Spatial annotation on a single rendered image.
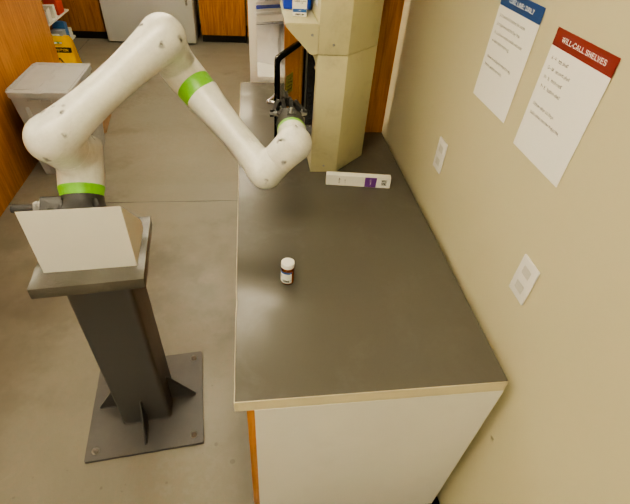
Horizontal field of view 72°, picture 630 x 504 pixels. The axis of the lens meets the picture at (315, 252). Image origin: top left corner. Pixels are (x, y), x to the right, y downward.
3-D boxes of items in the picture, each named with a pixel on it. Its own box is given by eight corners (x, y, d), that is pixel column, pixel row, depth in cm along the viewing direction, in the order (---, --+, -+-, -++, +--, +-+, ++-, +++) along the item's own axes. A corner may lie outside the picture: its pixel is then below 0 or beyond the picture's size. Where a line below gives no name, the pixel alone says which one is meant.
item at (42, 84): (103, 103, 362) (92, 62, 341) (83, 137, 318) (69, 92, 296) (49, 103, 357) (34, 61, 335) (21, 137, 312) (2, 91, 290)
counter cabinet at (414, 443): (341, 210, 326) (356, 90, 267) (425, 512, 174) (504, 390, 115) (250, 212, 317) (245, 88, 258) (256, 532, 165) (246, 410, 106)
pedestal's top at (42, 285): (31, 299, 128) (26, 290, 125) (55, 231, 151) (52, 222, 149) (146, 287, 134) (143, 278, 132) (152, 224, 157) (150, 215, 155)
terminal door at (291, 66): (302, 127, 204) (306, 35, 177) (275, 157, 182) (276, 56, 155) (300, 127, 204) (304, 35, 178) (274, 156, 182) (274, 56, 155)
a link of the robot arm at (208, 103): (204, 80, 129) (223, 83, 139) (181, 108, 134) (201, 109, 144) (282, 174, 129) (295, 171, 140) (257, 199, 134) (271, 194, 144)
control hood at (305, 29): (307, 29, 177) (308, 1, 170) (317, 55, 153) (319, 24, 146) (279, 28, 176) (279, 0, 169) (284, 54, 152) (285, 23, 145)
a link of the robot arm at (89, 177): (43, 192, 122) (40, 126, 123) (70, 202, 138) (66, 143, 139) (91, 189, 123) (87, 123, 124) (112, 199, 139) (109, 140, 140)
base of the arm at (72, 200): (1, 216, 120) (0, 194, 120) (24, 223, 134) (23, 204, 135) (104, 211, 126) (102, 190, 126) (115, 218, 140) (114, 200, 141)
